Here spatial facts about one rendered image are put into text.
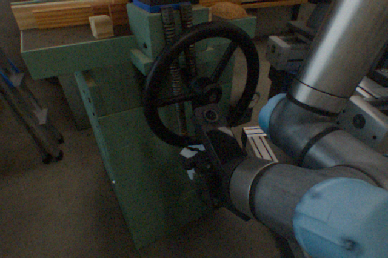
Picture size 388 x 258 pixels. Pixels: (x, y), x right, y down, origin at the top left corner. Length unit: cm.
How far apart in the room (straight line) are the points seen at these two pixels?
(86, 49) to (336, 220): 54
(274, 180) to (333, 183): 5
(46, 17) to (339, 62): 63
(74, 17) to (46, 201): 104
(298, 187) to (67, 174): 147
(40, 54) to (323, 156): 53
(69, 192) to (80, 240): 31
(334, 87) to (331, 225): 18
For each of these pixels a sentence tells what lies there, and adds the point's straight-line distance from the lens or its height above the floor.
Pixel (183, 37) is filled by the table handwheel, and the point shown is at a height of 94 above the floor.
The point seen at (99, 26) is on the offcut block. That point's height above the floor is 92.
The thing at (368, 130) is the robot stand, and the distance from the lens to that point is 65.
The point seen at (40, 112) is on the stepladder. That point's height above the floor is 27.
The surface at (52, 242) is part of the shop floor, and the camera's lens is 135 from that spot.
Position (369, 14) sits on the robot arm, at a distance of 33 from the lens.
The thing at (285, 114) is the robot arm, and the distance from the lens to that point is 36.
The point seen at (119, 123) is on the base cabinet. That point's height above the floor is 67.
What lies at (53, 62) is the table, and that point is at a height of 87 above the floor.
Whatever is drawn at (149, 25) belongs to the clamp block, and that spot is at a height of 94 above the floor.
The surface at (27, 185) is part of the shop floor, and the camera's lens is 166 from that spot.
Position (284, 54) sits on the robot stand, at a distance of 99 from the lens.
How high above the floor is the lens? 106
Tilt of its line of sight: 38 degrees down
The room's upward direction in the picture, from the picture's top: straight up
